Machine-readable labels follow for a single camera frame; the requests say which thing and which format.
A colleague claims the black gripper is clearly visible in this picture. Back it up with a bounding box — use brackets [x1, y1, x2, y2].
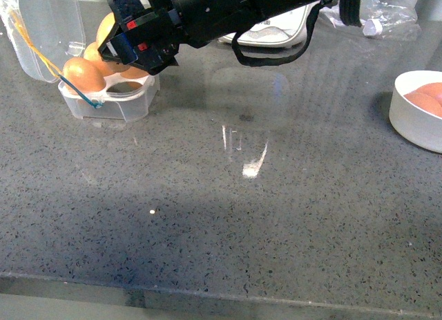
[97, 0, 249, 76]

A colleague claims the brown egg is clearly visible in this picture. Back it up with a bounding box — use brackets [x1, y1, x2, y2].
[63, 57, 106, 93]
[84, 41, 115, 77]
[415, 82, 442, 101]
[405, 92, 441, 117]
[95, 12, 115, 47]
[120, 67, 149, 79]

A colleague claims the clear plastic egg box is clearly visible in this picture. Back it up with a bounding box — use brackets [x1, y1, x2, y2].
[1, 0, 160, 122]

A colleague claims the blue rubber band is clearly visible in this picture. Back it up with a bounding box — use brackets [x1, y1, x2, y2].
[58, 74, 103, 109]

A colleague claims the yellow rubber band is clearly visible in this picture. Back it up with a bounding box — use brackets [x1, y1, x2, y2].
[8, 9, 63, 79]

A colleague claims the white Joyoung blender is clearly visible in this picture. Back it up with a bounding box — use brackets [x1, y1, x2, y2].
[238, 3, 314, 48]

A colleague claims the white round bowl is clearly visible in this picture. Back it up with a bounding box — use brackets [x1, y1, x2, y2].
[389, 70, 441, 153]

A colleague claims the black cable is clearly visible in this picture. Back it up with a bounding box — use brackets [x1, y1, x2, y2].
[231, 1, 321, 66]

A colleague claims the clear plastic bag with cord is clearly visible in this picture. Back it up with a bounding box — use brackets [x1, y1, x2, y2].
[320, 0, 421, 41]

